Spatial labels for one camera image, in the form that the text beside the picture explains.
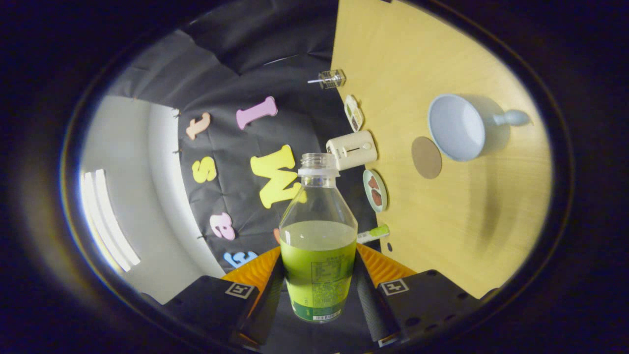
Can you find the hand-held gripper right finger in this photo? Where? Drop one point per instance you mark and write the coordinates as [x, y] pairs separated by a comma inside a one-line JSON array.
[[368, 305]]

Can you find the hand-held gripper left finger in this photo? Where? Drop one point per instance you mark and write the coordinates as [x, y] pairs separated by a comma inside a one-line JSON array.
[[269, 305]]

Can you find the green label juice bottle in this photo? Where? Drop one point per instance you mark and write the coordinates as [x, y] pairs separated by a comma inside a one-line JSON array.
[[317, 265]]

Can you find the round brown coaster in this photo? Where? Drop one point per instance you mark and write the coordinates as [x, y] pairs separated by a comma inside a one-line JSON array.
[[426, 157]]

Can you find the pale blue cup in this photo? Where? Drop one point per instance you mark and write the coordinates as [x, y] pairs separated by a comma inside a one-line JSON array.
[[457, 128]]

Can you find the white and green tube bottle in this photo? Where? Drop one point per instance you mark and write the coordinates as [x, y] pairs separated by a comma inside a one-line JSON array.
[[373, 233]]

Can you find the brown food piece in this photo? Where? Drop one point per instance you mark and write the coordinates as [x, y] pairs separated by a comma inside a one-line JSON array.
[[373, 182], [377, 197]]

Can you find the pale green plate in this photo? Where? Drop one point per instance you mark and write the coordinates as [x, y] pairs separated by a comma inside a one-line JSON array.
[[381, 189]]

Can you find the wooden table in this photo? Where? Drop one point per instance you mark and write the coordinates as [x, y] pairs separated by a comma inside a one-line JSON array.
[[467, 221]]

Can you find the white toaster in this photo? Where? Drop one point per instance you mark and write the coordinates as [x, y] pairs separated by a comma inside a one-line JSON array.
[[351, 150]]

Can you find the ceiling light panel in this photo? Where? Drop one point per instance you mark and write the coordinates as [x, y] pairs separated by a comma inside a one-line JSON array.
[[108, 221]]

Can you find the white divided tray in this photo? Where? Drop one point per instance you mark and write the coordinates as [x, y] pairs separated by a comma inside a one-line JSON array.
[[354, 113]]

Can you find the black backdrop cloth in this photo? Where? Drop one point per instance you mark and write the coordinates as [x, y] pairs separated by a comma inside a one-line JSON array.
[[236, 64]]

